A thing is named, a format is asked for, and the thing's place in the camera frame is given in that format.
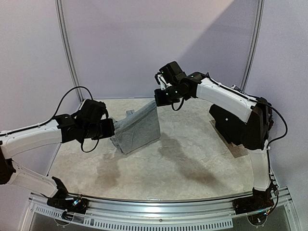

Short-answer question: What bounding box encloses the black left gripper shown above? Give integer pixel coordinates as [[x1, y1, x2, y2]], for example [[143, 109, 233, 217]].
[[83, 118, 115, 140]]

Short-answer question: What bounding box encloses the grey tank top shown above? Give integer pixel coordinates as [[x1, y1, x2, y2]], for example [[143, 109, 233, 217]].
[[110, 100, 161, 155]]

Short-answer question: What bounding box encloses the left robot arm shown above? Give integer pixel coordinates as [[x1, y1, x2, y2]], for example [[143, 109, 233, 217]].
[[0, 114, 115, 209]]

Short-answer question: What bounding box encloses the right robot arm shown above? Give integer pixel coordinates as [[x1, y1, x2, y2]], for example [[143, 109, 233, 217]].
[[154, 71, 271, 210]]

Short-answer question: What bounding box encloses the white striped garment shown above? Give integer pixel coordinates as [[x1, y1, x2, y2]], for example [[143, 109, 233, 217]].
[[231, 85, 246, 95]]

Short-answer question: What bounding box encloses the black shirt with buttons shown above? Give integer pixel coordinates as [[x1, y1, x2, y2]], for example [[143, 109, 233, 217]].
[[209, 104, 247, 148]]

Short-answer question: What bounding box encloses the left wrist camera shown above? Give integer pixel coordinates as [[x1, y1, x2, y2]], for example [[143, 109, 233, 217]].
[[76, 99, 109, 123]]

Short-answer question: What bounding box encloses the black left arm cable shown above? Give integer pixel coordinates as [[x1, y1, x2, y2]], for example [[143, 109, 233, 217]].
[[0, 86, 109, 153]]

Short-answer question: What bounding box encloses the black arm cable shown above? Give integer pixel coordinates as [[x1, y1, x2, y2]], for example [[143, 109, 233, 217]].
[[0, 86, 109, 153], [206, 72, 288, 145]]

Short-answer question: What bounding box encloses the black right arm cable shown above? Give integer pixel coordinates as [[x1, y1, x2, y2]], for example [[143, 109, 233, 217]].
[[206, 72, 288, 145]]

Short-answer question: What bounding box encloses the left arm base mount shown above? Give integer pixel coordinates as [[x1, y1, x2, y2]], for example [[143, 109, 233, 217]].
[[47, 196, 89, 214]]

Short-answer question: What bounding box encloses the right aluminium corner post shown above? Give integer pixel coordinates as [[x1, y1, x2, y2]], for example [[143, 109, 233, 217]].
[[240, 0, 265, 91]]

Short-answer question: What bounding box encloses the aluminium corner post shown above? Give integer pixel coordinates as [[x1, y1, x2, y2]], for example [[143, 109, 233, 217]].
[[54, 0, 85, 103], [240, 0, 265, 91]]

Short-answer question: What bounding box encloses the left aluminium corner post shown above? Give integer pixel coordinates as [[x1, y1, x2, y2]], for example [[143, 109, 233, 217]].
[[54, 0, 85, 103]]

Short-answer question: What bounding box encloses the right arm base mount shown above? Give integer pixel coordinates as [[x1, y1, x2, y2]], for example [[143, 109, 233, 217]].
[[232, 195, 276, 215]]

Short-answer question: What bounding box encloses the aluminium front rail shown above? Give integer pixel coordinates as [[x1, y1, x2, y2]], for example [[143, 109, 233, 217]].
[[21, 187, 301, 231]]

